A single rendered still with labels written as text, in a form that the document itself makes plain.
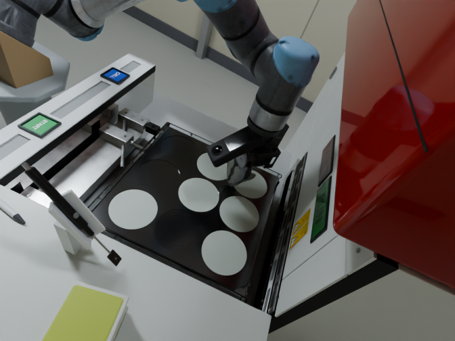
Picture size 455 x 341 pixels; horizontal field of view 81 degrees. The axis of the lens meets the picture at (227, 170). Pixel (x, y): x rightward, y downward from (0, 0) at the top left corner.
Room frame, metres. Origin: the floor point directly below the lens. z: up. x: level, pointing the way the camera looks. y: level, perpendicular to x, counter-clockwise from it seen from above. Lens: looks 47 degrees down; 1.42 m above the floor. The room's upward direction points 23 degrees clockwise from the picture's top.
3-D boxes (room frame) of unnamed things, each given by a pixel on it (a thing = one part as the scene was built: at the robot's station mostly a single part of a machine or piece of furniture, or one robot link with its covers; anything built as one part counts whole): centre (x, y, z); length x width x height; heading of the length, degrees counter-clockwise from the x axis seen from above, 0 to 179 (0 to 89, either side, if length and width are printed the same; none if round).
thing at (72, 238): (0.15, 0.16, 1.03); 0.06 x 0.04 x 0.13; 87
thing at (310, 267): (0.57, -0.19, 1.02); 0.81 x 0.03 x 0.40; 177
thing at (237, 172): (0.45, -0.04, 0.95); 0.06 x 0.03 x 0.09; 128
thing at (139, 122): (0.54, 0.30, 0.89); 0.08 x 0.03 x 0.03; 87
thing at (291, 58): (0.46, -0.03, 1.22); 0.09 x 0.08 x 0.11; 49
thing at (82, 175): (0.38, 0.31, 0.87); 0.36 x 0.08 x 0.03; 177
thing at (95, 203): (0.39, 0.22, 0.90); 0.38 x 0.01 x 0.01; 177
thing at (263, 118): (0.46, -0.03, 1.14); 0.08 x 0.08 x 0.05
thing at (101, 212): (0.39, 0.04, 0.90); 0.34 x 0.34 x 0.01; 87
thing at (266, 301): (0.39, -0.17, 0.89); 0.44 x 0.02 x 0.10; 177
